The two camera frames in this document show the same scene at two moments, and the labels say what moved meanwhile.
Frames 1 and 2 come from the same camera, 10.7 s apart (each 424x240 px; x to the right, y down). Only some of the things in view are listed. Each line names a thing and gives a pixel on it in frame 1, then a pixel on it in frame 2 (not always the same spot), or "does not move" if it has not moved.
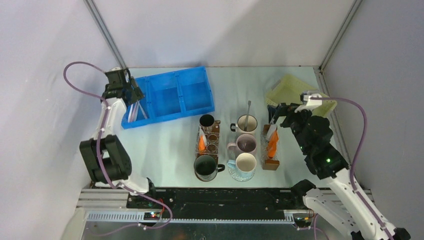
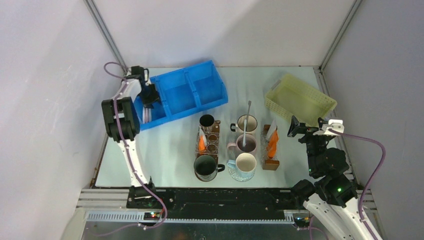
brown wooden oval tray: (207, 141) does not move
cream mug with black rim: (239, 126) does not move
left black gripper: (136, 93) to (147, 103)
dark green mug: (206, 168) does not move
